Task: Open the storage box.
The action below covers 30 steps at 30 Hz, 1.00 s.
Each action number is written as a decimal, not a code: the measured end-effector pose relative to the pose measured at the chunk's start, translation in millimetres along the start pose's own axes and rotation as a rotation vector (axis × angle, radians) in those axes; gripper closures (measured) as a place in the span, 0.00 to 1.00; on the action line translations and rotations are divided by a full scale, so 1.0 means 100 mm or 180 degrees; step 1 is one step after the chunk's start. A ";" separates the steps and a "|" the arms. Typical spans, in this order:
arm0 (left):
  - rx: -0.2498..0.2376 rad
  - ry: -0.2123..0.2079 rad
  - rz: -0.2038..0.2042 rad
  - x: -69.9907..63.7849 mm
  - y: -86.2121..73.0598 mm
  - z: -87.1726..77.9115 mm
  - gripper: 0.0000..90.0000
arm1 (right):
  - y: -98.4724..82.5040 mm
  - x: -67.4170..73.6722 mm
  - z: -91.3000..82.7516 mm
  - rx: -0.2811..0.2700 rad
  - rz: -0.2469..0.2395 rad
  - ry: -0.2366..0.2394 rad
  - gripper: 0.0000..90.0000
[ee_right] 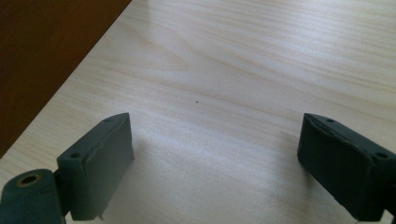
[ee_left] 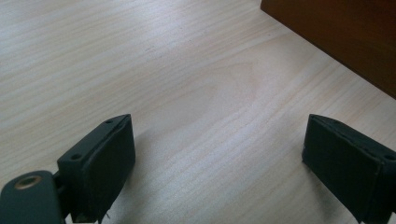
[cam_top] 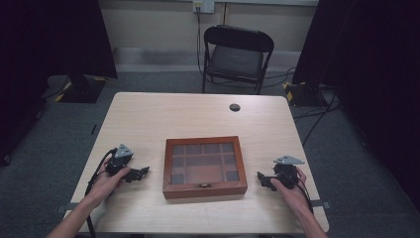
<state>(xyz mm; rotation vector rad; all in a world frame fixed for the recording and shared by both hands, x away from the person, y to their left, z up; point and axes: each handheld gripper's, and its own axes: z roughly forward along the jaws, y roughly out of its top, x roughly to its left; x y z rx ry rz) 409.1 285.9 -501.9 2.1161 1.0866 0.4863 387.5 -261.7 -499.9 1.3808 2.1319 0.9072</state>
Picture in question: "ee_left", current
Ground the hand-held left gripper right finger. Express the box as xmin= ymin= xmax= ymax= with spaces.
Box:
xmin=301 ymin=113 xmax=396 ymax=224

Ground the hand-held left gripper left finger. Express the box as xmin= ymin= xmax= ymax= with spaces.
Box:
xmin=56 ymin=113 xmax=136 ymax=224

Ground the brown wooden panel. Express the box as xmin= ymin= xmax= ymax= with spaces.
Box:
xmin=260 ymin=0 xmax=396 ymax=101

